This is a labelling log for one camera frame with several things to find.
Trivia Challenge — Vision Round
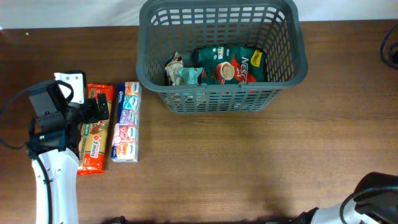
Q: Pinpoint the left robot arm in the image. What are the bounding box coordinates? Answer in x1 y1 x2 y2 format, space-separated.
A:
26 79 99 224

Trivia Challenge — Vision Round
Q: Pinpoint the brown white snack bag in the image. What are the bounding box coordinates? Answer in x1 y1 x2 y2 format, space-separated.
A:
164 52 186 86

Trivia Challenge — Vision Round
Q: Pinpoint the green Nescafe coffee bag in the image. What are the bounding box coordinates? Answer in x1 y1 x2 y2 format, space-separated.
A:
192 45 266 85

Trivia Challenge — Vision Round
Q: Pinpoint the black left camera cable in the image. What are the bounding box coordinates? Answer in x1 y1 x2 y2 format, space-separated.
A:
0 79 57 151

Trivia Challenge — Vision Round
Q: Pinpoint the grey plastic basket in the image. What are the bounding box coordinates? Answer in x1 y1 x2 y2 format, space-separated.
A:
136 0 308 114

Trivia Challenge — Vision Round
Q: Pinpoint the Kleenex tissue multipack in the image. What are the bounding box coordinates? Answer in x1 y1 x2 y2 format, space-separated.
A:
111 82 142 162

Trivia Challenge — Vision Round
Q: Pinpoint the small pale green packet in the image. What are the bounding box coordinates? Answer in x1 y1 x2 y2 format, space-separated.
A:
178 67 203 85

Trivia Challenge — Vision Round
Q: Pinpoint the San Remo spaghetti pack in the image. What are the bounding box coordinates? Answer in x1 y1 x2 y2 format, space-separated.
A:
77 84 114 175

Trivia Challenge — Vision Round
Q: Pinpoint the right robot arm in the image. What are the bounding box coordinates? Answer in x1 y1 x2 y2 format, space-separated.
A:
97 91 397 223

